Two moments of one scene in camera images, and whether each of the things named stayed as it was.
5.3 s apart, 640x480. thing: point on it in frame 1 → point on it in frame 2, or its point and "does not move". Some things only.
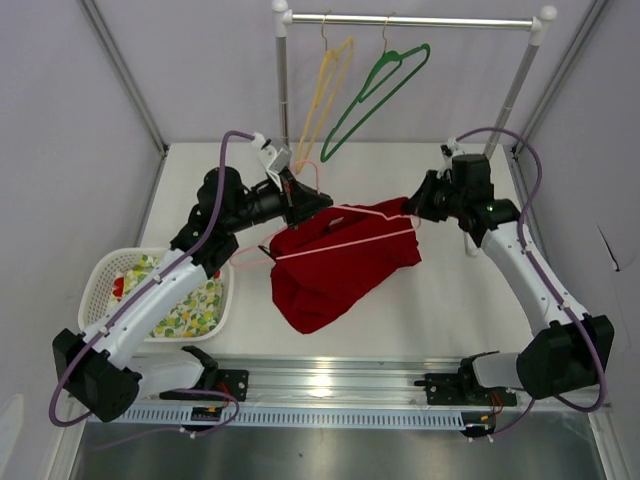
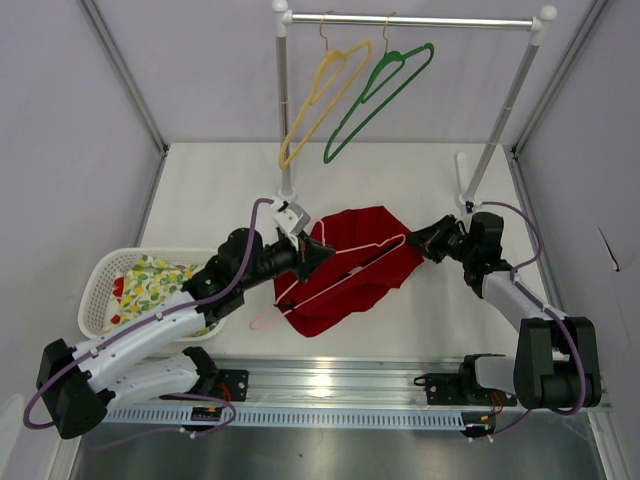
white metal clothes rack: (537, 25) does not move
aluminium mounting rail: (340, 379) does not move
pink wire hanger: (332, 247) → (275, 311)
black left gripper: (299, 200) → (310, 254)
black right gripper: (420, 204) → (429, 239)
